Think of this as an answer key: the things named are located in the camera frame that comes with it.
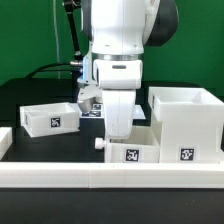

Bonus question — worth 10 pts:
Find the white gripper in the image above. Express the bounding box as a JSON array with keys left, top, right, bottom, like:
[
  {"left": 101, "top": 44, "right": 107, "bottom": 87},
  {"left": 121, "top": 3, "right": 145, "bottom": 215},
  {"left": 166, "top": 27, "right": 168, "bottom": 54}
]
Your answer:
[{"left": 102, "top": 90, "right": 136, "bottom": 139}]

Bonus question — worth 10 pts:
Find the white front drawer box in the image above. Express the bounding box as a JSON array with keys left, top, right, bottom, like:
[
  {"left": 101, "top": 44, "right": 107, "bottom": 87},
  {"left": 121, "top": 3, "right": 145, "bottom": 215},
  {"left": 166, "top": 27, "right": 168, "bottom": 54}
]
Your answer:
[{"left": 95, "top": 126, "right": 160, "bottom": 163}]

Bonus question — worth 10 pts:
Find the white drawer box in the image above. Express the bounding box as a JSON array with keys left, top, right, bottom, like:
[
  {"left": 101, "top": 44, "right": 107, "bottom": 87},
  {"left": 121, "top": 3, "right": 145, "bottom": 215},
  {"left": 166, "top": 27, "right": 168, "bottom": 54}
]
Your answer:
[
  {"left": 20, "top": 102, "right": 80, "bottom": 138},
  {"left": 95, "top": 126, "right": 160, "bottom": 163}
]

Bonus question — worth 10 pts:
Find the white drawer cabinet housing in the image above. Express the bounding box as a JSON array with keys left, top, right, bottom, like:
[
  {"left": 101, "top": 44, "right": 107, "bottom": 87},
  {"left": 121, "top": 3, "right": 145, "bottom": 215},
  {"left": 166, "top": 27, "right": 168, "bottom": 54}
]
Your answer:
[{"left": 148, "top": 87, "right": 224, "bottom": 163}]

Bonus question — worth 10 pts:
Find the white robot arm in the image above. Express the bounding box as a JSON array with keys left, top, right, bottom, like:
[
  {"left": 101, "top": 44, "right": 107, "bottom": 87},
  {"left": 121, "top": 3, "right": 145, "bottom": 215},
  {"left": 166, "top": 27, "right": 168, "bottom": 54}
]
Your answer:
[{"left": 81, "top": 0, "right": 179, "bottom": 139}]

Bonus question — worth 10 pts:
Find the white rear drawer box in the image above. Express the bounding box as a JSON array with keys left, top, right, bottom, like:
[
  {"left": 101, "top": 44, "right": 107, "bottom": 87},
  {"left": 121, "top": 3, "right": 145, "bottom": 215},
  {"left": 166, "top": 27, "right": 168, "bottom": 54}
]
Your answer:
[{"left": 20, "top": 102, "right": 80, "bottom": 138}]

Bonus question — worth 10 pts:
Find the marker tag sheet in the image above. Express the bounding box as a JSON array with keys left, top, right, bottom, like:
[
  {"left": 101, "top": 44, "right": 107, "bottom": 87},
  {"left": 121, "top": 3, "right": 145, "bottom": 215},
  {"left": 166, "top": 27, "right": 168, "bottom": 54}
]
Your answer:
[{"left": 71, "top": 102, "right": 147, "bottom": 121}]

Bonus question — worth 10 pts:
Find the black cable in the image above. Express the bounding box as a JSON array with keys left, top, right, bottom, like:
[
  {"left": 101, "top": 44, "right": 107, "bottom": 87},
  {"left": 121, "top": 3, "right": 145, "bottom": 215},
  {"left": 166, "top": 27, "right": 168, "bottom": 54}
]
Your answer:
[{"left": 25, "top": 61, "right": 83, "bottom": 80}]

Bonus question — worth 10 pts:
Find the white cable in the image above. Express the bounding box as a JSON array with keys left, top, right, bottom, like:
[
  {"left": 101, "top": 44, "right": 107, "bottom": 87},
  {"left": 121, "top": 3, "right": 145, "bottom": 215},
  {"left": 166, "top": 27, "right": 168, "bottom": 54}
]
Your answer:
[{"left": 53, "top": 0, "right": 62, "bottom": 80}]

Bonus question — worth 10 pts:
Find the white workspace border frame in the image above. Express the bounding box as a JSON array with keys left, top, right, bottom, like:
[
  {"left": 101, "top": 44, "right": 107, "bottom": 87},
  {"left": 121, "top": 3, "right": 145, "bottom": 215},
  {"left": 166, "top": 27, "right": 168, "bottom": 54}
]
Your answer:
[{"left": 0, "top": 127, "right": 224, "bottom": 189}]

